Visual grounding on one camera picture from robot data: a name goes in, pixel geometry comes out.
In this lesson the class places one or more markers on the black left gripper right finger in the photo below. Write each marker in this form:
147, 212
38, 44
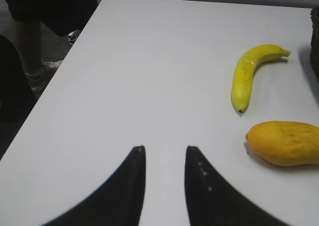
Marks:
212, 201

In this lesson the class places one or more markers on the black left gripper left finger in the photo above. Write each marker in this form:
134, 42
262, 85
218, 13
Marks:
117, 202

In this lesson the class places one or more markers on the black woven basket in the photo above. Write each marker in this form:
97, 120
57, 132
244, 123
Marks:
314, 54

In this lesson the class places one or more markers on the orange yellow mango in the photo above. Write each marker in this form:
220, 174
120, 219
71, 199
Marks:
285, 143

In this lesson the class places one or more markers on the black chair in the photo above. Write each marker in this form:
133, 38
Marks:
16, 97

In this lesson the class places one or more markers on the yellow banana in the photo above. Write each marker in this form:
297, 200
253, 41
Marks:
245, 70

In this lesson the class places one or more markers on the white metal table leg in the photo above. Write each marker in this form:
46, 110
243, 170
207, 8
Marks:
72, 37

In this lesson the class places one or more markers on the person in black shorts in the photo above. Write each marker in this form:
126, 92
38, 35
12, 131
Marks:
60, 16

